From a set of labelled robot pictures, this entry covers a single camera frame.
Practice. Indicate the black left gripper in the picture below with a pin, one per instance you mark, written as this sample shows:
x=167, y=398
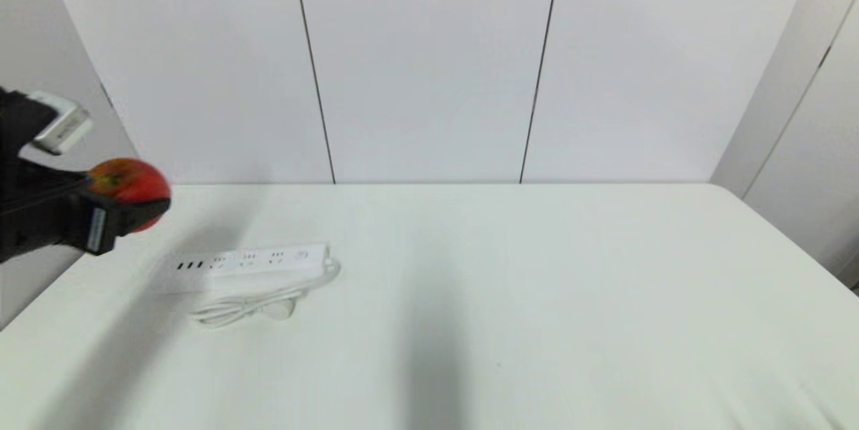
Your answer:
x=33, y=215

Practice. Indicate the red yellow apple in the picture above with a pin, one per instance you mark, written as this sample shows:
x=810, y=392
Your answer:
x=131, y=182

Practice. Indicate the white power strip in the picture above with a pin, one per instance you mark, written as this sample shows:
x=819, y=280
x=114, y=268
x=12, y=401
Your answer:
x=248, y=267

